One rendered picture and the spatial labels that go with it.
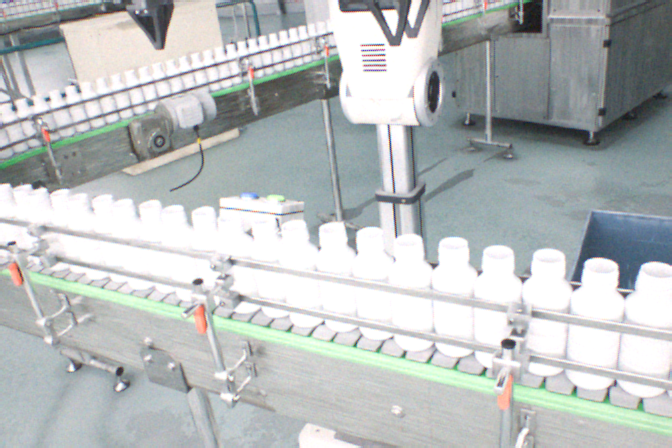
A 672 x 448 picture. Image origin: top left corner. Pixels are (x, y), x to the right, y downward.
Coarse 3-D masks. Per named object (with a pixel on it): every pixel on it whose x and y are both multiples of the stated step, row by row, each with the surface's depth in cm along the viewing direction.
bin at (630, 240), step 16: (592, 224) 127; (608, 224) 125; (624, 224) 124; (640, 224) 122; (656, 224) 120; (592, 240) 128; (608, 240) 127; (624, 240) 125; (640, 240) 123; (656, 240) 122; (576, 256) 110; (592, 256) 130; (608, 256) 128; (624, 256) 127; (640, 256) 125; (656, 256) 123; (576, 272) 110; (624, 272) 128
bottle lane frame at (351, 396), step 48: (0, 288) 128; (48, 288) 118; (96, 288) 111; (96, 336) 118; (144, 336) 109; (192, 336) 102; (240, 336) 96; (288, 336) 90; (192, 384) 109; (240, 384) 102; (288, 384) 96; (336, 384) 90; (384, 384) 85; (432, 384) 81; (480, 384) 77; (384, 432) 90; (432, 432) 85; (480, 432) 81; (528, 432) 77; (576, 432) 73; (624, 432) 70
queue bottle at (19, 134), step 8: (8, 104) 199; (0, 112) 197; (8, 112) 198; (8, 120) 198; (8, 128) 199; (16, 128) 200; (8, 136) 200; (16, 136) 201; (24, 136) 203; (24, 144) 203; (16, 152) 203
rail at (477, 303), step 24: (120, 240) 102; (72, 264) 113; (96, 264) 109; (240, 264) 90; (264, 264) 88; (432, 264) 82; (192, 288) 99; (384, 288) 79; (408, 288) 77; (576, 288) 74; (624, 288) 71; (312, 312) 88; (504, 312) 72; (552, 312) 69; (408, 336) 81; (432, 336) 79; (648, 336) 65; (552, 360) 72; (648, 384) 67
